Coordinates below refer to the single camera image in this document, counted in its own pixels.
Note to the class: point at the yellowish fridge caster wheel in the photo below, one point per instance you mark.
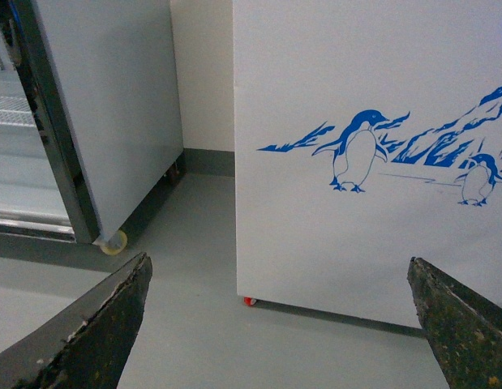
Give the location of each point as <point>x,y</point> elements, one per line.
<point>116,244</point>

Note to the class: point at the brown rear fridge caster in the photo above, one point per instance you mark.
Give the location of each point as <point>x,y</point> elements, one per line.
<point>172,174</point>

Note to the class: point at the white chest freezer blue rim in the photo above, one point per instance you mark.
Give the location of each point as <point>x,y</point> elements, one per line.
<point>366,133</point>

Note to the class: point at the red freezer caster wheel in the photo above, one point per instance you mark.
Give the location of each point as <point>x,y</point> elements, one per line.
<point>249,301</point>

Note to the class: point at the tall grey upright fridge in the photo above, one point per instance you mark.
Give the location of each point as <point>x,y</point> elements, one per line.
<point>89,115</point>

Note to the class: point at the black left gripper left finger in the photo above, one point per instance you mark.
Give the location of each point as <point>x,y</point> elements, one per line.
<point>87,344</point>

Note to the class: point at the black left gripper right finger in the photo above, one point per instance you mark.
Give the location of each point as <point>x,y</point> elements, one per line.
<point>463,328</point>

